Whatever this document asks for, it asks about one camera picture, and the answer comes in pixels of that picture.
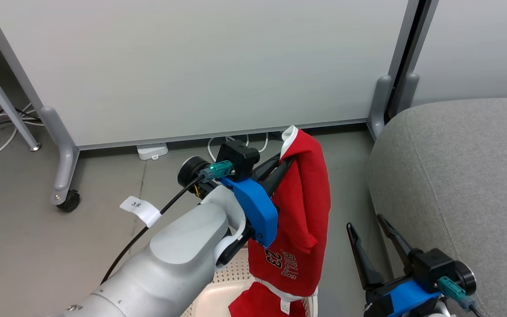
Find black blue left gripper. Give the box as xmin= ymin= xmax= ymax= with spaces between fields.
xmin=220 ymin=153 xmax=297 ymax=248

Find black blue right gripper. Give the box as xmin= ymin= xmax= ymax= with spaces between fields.
xmin=346 ymin=214 xmax=441 ymax=317

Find red basketball jersey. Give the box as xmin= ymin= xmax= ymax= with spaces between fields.
xmin=247 ymin=125 xmax=331 ymax=302

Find red and white shorts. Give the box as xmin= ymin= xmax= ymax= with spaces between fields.
xmin=228 ymin=282 xmax=308 ymax=317

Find grey fabric sofa seat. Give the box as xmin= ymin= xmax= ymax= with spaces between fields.
xmin=367 ymin=97 xmax=507 ymax=317

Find cream perforated laundry basket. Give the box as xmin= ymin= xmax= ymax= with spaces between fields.
xmin=181 ymin=249 xmax=319 ymax=317

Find white power adapter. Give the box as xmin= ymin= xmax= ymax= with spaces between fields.
xmin=137 ymin=142 xmax=169 ymax=161

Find wide white partition panel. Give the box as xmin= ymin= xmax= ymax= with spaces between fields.
xmin=0 ymin=0 xmax=421 ymax=213

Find black caster wheel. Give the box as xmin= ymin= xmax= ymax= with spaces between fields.
xmin=57 ymin=189 xmax=81 ymax=213

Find narrow white partition panel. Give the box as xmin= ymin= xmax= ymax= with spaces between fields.
xmin=395 ymin=0 xmax=507 ymax=120

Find grey metal table leg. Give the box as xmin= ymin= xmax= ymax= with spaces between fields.
xmin=0 ymin=44 xmax=42 ymax=152

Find teal left camera connector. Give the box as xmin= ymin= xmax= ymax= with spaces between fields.
xmin=198 ymin=160 xmax=235 ymax=182

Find teal camera connector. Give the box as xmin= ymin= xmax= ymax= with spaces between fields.
xmin=198 ymin=160 xmax=235 ymax=182
xmin=437 ymin=276 xmax=477 ymax=313

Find white looped floor cable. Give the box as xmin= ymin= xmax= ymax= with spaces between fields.
xmin=207 ymin=132 xmax=270 ymax=163

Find teal right camera connector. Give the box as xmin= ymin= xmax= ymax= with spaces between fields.
xmin=437 ymin=276 xmax=477 ymax=313

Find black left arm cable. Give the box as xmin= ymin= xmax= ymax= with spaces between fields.
xmin=100 ymin=175 xmax=206 ymax=286

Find white paper cable tag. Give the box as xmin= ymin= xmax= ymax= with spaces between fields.
xmin=120 ymin=196 xmax=162 ymax=228

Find long white floor cable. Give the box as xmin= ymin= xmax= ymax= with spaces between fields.
xmin=0 ymin=102 xmax=45 ymax=162

